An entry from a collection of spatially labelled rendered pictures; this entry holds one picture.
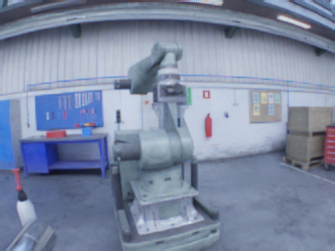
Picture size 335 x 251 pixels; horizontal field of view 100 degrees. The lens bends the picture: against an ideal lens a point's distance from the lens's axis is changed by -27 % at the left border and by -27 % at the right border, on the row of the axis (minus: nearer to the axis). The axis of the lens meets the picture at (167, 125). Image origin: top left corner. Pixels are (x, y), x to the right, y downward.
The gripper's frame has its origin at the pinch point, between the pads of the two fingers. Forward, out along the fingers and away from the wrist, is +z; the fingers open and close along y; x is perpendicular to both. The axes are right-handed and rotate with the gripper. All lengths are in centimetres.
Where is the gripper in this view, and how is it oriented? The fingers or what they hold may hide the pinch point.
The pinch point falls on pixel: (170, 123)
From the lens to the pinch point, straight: 139.1
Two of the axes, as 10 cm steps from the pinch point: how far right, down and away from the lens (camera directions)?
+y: -9.4, 0.6, -3.3
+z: 0.4, 10.0, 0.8
